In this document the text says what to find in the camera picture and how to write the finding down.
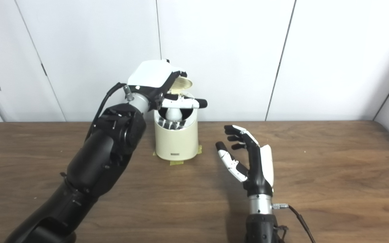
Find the cream-colored bin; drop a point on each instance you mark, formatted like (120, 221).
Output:
(177, 141)

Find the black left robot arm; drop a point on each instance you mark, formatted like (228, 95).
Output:
(93, 168)

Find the round cream bin lid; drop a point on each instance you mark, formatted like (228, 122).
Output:
(182, 83)

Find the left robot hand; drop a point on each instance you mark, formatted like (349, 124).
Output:
(150, 76)

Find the black wall panel hinge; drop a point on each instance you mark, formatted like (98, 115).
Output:
(44, 69)

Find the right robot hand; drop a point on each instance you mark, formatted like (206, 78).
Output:
(258, 168)

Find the small white plastic bottle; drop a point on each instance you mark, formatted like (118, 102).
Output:
(174, 114)

